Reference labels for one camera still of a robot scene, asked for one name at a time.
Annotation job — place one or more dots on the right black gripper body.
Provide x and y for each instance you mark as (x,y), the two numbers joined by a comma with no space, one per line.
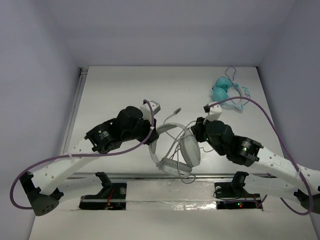
(201,133)

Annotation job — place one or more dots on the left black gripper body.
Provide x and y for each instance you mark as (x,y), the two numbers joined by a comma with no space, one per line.
(152,135)

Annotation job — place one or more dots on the white grey headphones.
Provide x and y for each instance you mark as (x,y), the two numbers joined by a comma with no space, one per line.
(183,155)

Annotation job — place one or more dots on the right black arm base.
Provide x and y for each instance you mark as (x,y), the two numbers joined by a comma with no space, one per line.
(231,195)

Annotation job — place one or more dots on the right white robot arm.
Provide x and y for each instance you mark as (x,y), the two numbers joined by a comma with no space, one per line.
(292,182)

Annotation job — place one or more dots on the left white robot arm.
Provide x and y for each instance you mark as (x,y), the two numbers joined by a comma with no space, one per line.
(49,186)

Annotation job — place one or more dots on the teal white headphones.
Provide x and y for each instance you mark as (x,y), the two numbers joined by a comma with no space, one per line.
(220,93)

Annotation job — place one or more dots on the white foil tape strip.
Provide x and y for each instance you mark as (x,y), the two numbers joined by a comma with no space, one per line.
(163,194)

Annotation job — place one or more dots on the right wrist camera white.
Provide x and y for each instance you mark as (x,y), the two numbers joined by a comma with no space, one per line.
(213,112)

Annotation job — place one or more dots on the aluminium rail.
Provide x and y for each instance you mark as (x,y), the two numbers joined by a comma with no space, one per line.
(81,175)

